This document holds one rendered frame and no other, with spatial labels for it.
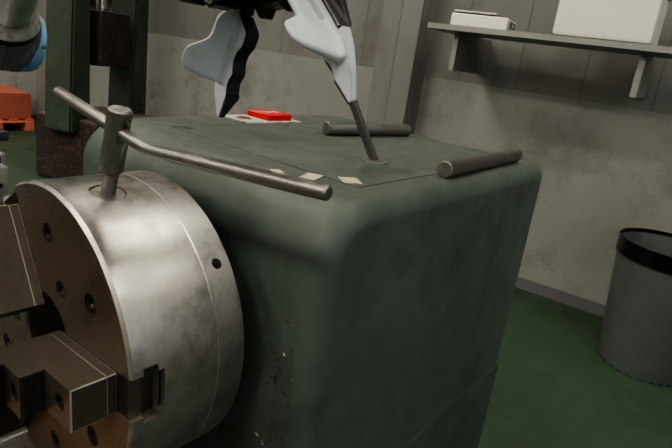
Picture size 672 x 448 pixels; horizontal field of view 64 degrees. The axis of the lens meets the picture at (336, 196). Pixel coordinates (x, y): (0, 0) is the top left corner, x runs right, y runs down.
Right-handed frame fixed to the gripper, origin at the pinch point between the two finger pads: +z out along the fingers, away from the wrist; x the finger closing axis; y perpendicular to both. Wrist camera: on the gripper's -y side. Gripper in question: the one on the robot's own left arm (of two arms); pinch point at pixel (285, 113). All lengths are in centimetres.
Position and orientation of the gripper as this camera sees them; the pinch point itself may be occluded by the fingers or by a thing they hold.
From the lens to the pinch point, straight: 45.7
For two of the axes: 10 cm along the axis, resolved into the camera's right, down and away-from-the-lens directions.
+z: 0.6, 9.9, 1.1
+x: 7.8, 0.2, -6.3
